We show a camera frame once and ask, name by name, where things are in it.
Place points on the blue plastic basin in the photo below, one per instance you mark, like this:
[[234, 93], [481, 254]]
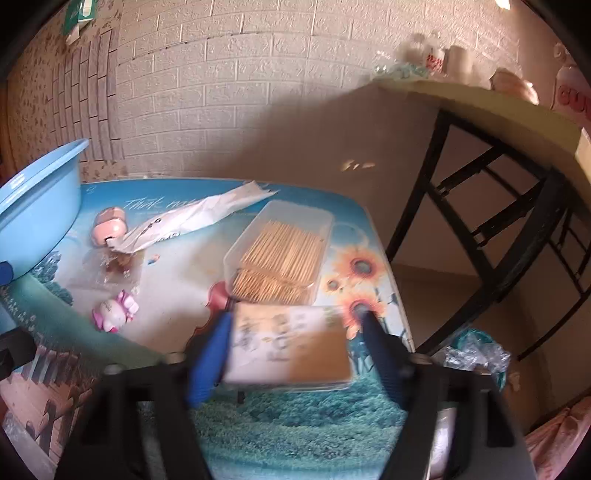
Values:
[[37, 212]]

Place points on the pink doll figure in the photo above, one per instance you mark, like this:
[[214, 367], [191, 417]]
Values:
[[106, 226]]

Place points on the white paper packet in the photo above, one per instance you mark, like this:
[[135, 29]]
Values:
[[194, 217]]

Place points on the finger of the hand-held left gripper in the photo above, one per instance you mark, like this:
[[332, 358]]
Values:
[[14, 353], [4, 272]]

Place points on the pink cloth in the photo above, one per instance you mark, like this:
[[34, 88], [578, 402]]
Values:
[[563, 438]]

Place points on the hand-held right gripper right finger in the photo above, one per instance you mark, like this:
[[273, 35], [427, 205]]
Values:
[[385, 360]]

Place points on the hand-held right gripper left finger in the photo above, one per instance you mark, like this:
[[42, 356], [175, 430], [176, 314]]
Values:
[[210, 364]]

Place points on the crumpled greenish plastic bag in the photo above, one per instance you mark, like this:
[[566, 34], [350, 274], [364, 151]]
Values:
[[401, 70]]

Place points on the white bottle with red label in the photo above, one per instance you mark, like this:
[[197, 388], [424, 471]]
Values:
[[435, 57]]

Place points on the bag of pale buns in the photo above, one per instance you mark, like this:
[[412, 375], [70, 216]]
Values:
[[512, 85]]

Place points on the folding table with yellow top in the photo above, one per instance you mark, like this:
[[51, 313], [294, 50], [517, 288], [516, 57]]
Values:
[[485, 104]]

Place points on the clear plastic toothpick box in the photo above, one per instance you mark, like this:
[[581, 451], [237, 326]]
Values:
[[277, 254]]

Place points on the stack of paper cups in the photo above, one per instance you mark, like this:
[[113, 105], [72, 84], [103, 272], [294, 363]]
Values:
[[459, 64]]

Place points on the pink white cat figure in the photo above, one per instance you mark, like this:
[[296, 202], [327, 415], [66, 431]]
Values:
[[113, 314]]

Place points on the pink lettered container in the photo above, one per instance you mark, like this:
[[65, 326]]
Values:
[[570, 94]]

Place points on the green tissue box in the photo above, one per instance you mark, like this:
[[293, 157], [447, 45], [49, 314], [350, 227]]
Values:
[[78, 10]]

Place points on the small clear plastic bag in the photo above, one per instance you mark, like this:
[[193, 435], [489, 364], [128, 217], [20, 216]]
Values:
[[117, 270]]

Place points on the white green labelled canister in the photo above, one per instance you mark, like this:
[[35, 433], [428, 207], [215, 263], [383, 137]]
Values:
[[286, 350]]

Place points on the printed low table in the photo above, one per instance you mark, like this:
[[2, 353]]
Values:
[[184, 286]]

